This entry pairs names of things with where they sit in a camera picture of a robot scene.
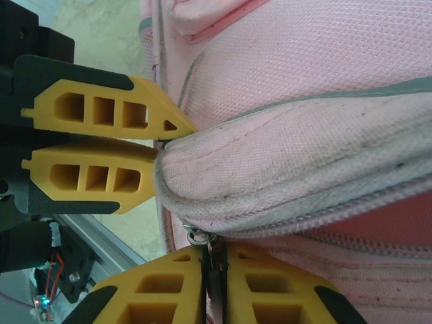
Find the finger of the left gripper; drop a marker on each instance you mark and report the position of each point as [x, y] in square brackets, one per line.
[152, 111]
[141, 162]

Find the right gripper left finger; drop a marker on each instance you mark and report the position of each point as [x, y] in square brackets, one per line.
[189, 303]

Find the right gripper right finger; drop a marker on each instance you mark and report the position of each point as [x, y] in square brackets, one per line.
[236, 297]

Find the pink school backpack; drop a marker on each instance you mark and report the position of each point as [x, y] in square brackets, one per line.
[303, 152]

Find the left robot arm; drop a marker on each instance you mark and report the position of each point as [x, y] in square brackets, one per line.
[23, 246]

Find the aluminium mounting rail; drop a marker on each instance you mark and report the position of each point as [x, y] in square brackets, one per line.
[111, 249]

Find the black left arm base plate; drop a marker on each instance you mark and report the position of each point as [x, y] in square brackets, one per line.
[76, 270]

